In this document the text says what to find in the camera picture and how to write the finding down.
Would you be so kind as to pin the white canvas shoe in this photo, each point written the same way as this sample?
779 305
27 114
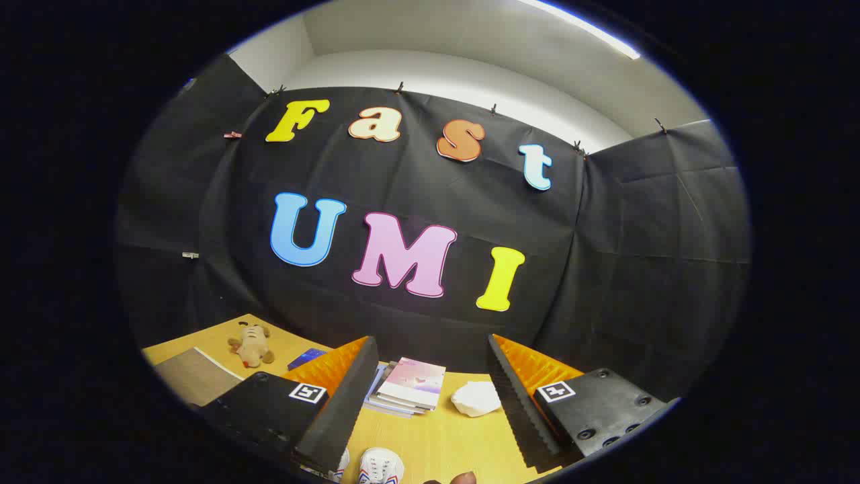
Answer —
380 465
341 464

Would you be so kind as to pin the brown plush toy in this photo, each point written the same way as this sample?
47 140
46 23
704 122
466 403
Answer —
252 344

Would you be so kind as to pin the white book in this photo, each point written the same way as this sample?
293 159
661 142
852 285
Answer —
403 408

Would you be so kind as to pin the beige storage box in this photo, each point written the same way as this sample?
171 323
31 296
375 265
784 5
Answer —
195 376

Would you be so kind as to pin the blue book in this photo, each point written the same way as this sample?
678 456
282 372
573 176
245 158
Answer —
306 358

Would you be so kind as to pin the lilac book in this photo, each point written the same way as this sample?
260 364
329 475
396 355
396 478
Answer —
373 396

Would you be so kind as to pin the pink cover book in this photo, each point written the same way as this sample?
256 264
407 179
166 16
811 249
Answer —
416 380

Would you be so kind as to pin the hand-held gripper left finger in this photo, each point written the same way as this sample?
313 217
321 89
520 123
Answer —
339 417

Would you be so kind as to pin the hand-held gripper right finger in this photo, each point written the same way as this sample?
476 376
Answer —
521 410

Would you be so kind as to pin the white plush toy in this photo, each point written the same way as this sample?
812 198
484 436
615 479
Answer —
476 398

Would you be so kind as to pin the black backdrop cloth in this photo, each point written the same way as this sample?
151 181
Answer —
605 269

